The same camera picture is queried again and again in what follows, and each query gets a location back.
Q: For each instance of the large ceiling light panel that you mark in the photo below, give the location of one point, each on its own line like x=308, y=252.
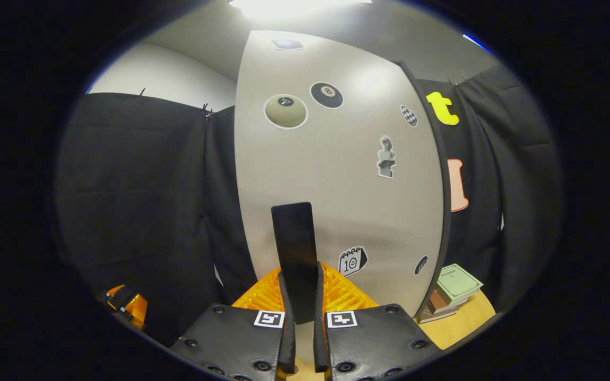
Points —
x=294, y=6

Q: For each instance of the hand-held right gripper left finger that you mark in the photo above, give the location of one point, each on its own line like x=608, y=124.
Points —
x=287, y=344

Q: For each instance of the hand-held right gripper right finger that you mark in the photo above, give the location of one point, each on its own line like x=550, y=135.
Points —
x=320, y=344

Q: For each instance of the black backdrop cloth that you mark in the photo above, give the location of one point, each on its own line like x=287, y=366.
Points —
x=141, y=201

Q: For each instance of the white cabinet door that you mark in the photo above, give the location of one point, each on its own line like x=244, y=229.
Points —
x=337, y=174

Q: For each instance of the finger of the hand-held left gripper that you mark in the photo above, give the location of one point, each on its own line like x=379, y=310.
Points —
x=131, y=307

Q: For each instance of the green book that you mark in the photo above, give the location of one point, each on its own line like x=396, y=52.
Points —
x=458, y=283

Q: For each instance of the brown book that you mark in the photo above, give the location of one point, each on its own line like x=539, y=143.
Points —
x=436, y=302

